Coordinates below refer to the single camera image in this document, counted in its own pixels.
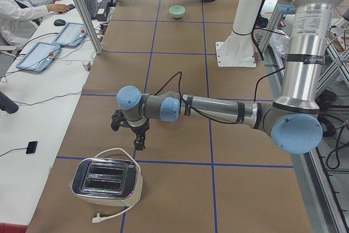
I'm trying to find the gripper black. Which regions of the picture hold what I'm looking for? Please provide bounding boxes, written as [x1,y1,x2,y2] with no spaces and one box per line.
[111,110,149,151]

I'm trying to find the green bowl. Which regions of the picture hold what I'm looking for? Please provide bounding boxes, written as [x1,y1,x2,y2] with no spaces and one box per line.
[169,5,186,19]

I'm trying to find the white and chrome toaster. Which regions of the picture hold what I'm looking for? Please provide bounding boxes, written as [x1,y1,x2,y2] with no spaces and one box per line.
[71,158,143,207]

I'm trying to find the black keyboard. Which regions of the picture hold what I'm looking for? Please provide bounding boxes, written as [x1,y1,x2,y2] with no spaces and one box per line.
[83,0,97,20]

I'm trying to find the small black square device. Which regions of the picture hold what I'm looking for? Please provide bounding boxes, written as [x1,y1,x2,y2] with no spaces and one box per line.
[26,141,38,154]

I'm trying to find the far blue teach pendant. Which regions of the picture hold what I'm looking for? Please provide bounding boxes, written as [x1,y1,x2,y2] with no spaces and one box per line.
[52,22,87,47]

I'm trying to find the blue teach pendant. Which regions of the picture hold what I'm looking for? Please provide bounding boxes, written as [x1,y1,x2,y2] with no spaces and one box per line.
[52,22,87,47]
[16,41,61,73]

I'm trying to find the black computer mouse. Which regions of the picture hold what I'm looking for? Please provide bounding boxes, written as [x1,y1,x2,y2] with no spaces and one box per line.
[53,19,66,26]

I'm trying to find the near blue teach pendant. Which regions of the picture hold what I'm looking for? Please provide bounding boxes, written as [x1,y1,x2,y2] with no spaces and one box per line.
[16,41,61,73]

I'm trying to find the person in white coat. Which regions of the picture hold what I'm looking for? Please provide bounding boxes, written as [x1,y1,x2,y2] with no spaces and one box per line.
[1,0,70,51]

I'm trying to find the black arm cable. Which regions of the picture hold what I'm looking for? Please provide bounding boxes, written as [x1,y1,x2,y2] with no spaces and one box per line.
[152,71,287,124]

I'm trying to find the white toaster power cable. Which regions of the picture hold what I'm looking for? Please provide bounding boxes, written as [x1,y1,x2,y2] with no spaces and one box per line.
[92,147,137,223]

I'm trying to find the aluminium frame post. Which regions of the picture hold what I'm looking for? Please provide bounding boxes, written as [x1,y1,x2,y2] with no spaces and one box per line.
[73,0,102,55]

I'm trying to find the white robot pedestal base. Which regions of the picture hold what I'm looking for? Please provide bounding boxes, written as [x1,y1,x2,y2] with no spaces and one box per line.
[215,0,263,68]

